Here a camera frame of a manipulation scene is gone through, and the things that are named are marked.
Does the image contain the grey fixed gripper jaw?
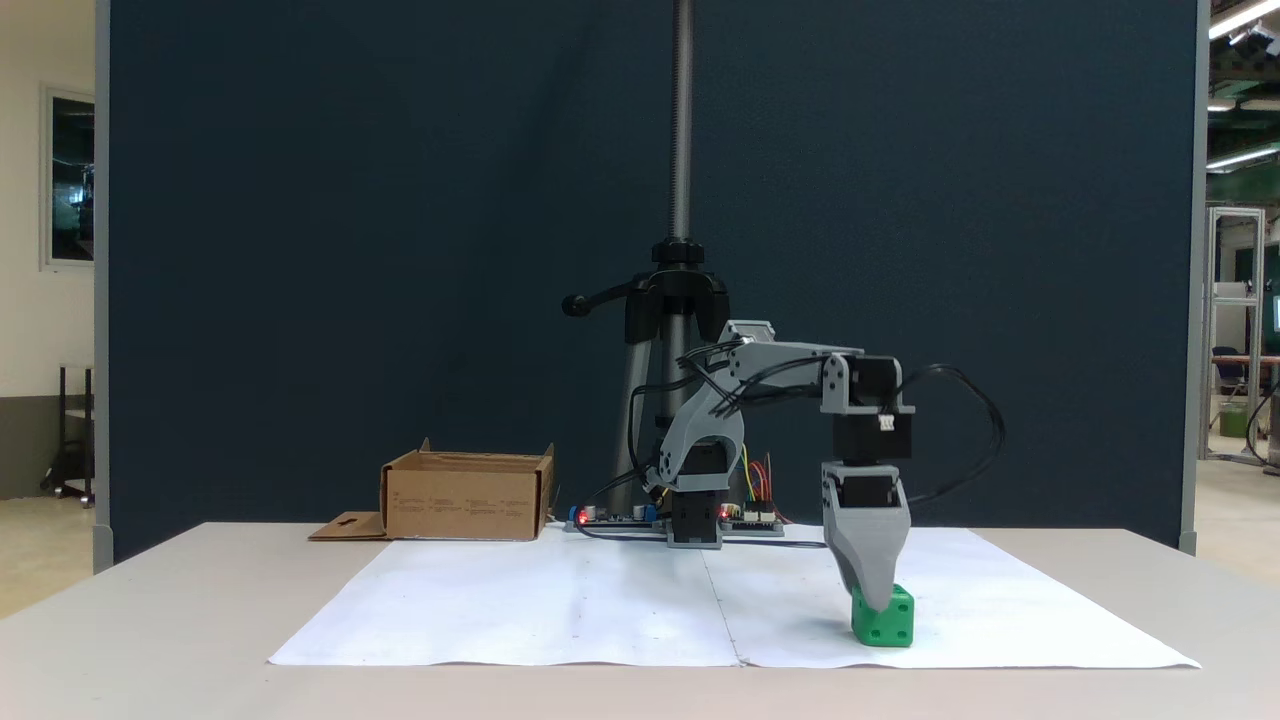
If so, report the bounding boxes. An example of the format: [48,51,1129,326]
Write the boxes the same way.
[845,508,912,613]

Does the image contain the dark blue partition panel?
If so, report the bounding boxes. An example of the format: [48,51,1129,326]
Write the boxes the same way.
[93,0,1199,574]

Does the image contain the blue circuit board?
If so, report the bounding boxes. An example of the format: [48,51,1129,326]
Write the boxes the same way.
[565,505,662,534]

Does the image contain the black cart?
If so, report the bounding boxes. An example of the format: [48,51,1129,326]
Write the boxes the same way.
[41,364,97,502]

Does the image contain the black camera tripod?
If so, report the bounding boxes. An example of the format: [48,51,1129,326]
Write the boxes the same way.
[562,0,732,521]

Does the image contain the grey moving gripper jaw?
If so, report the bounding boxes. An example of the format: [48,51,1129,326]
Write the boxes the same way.
[826,512,869,602]

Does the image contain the white paper sheet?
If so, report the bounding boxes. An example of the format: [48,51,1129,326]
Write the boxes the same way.
[268,525,742,668]
[700,525,1201,670]

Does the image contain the circuit board with jumper wires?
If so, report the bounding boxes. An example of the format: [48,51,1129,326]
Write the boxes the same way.
[720,505,787,538]

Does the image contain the black wrist motor cable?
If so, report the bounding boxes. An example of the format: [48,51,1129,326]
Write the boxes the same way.
[676,338,833,417]

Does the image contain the brown cardboard box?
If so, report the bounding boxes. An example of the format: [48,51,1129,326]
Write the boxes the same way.
[308,437,557,542]

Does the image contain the aluminium frame rack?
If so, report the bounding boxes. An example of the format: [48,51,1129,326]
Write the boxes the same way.
[1203,205,1267,463]

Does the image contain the black cable on table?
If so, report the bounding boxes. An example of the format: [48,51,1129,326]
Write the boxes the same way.
[722,533,831,550]

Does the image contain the framed wall window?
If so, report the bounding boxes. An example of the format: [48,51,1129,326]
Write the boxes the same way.
[41,87,97,272]

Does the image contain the green dice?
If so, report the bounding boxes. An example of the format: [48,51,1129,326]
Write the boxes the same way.
[851,584,915,648]

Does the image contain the ceiling light strip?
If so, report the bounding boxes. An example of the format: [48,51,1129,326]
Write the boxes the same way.
[1207,0,1280,42]
[1206,145,1280,172]

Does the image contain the black cable to board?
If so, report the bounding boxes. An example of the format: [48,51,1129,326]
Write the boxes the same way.
[575,375,701,541]

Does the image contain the black gripper motor cable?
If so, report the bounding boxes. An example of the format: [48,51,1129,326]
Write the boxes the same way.
[895,364,1007,504]

